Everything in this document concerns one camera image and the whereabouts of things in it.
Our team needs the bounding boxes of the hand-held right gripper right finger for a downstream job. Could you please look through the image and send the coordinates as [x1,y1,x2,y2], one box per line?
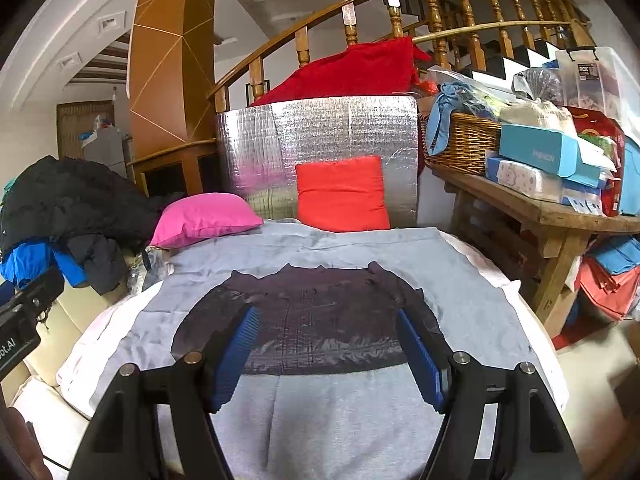
[395,306,583,480]

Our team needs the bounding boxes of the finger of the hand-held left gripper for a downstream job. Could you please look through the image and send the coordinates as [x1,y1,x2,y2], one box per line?
[0,265,66,321]

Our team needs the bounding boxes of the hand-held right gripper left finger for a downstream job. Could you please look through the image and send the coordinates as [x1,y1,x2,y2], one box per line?
[67,305,262,480]

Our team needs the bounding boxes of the dark quilted zip jacket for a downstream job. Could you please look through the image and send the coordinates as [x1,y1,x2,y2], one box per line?
[170,261,446,377]

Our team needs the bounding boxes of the person's left forearm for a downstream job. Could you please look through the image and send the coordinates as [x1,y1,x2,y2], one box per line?
[0,405,53,480]

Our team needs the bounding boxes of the pile of dark clothes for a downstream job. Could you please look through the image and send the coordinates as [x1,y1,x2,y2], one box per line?
[0,155,186,296]

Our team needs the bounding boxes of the blue jacket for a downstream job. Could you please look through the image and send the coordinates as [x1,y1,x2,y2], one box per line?
[0,242,88,288]

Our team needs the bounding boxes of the cream sofa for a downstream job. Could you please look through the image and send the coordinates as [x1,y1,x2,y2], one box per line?
[0,280,131,480]

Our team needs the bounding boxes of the grey blanket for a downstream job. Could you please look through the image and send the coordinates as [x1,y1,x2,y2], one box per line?
[87,220,553,480]

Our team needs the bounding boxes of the clear plastic bag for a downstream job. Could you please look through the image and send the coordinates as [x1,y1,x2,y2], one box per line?
[127,250,173,293]

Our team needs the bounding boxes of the pink pillow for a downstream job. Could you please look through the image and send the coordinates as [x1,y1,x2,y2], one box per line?
[149,192,265,250]

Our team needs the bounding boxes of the grey appliance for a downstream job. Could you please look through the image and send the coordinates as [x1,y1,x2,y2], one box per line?
[80,127,133,166]

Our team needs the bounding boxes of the wooden door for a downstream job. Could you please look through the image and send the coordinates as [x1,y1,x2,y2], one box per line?
[56,101,116,161]

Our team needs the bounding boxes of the red pillow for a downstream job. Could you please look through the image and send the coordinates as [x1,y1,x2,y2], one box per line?
[295,156,392,233]

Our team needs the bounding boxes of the wooden table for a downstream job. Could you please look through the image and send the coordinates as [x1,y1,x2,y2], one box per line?
[425,165,640,338]

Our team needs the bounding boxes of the red fabric bag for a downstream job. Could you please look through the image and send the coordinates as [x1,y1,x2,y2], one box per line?
[575,255,640,321]

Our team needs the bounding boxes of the patterned tissue pack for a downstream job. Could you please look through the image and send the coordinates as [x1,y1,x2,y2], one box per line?
[484,156,563,203]

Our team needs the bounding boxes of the wicker basket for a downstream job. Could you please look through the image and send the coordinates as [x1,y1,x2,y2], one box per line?
[419,112,502,177]

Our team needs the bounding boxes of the blue fabric bag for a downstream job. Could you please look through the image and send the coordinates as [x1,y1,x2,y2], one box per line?
[587,235,640,273]

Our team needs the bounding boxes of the teal cardboard box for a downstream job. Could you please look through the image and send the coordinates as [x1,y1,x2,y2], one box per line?
[499,122,603,188]

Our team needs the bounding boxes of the blue cloth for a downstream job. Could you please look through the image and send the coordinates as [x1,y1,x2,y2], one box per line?
[429,82,493,156]

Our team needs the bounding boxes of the silver foil insulation panel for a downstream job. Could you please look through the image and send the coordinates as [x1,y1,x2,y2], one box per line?
[216,95,420,228]

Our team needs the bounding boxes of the white cloth bundle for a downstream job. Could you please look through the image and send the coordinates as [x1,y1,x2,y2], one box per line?
[500,100,576,136]

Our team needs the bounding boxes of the blue box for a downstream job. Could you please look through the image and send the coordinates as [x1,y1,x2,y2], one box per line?
[617,137,640,216]

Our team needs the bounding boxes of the red printed bag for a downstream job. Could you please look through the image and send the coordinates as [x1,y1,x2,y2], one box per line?
[565,106,626,218]

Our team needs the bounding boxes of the dark plastic bag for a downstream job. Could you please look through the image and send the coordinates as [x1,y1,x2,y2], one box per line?
[512,67,563,103]

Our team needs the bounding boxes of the black and white staircase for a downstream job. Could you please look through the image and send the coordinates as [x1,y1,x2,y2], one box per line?
[470,42,561,86]

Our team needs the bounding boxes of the wooden stair railing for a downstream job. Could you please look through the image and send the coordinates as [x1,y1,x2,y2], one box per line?
[207,0,596,113]

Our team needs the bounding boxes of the clear plastic storage box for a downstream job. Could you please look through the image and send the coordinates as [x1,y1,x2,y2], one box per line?
[555,46,640,131]

